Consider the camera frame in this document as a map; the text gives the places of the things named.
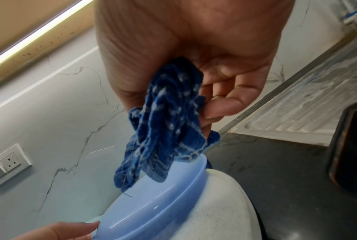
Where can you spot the white wall socket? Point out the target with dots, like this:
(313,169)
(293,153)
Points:
(9,164)

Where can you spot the led light strip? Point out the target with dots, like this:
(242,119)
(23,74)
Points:
(36,35)

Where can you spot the steel sink drainboard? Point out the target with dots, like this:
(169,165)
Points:
(309,98)

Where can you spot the blue striped cloth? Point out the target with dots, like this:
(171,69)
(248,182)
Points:
(166,126)

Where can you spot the person's right hand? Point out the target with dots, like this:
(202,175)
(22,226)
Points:
(190,37)

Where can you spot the person's left hand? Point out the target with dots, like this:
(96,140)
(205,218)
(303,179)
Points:
(59,231)

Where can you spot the speckled white plate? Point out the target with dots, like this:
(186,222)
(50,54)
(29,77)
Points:
(226,211)

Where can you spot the black plastic tray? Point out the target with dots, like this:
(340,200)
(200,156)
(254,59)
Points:
(351,150)

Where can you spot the lavender plate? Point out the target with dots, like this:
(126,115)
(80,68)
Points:
(160,206)

